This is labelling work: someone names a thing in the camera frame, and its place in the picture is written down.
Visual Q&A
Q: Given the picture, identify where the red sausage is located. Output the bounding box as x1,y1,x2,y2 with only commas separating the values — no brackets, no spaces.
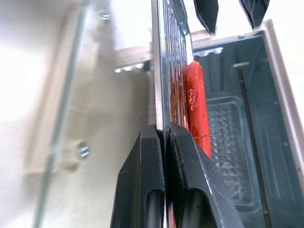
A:
185,60,213,160

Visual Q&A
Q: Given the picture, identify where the dark oven heating rod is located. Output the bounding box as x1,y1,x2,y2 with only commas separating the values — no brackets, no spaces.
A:
238,63,273,228

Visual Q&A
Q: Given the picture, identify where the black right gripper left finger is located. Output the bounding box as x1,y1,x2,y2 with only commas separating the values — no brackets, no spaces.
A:
110,123,166,228

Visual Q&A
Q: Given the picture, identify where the glass toaster oven door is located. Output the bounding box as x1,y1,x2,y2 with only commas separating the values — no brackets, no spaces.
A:
23,0,153,228

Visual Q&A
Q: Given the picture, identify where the silver metal baking tray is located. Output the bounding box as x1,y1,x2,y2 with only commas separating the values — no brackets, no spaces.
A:
151,0,194,228

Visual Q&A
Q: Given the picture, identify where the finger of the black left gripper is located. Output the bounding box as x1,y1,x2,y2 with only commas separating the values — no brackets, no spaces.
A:
193,0,219,34
238,0,270,28

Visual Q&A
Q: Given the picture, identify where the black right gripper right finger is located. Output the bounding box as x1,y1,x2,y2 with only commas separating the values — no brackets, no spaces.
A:
166,122,245,228

